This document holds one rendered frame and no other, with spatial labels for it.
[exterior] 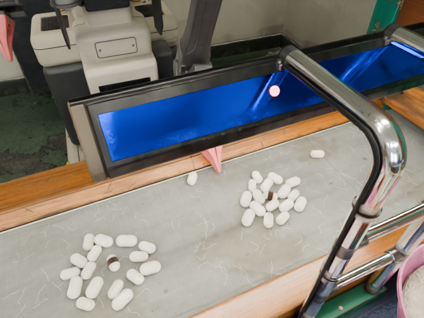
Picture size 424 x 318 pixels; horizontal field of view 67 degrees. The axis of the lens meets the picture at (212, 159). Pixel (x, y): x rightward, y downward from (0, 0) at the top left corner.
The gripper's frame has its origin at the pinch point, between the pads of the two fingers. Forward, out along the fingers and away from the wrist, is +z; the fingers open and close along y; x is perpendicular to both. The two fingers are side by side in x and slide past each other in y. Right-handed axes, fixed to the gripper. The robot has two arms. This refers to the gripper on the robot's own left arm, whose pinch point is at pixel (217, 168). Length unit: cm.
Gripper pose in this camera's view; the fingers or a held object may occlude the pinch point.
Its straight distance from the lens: 71.4
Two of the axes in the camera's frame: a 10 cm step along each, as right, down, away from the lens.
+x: -2.5, 1.7, 9.5
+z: 3.1, 9.5, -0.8
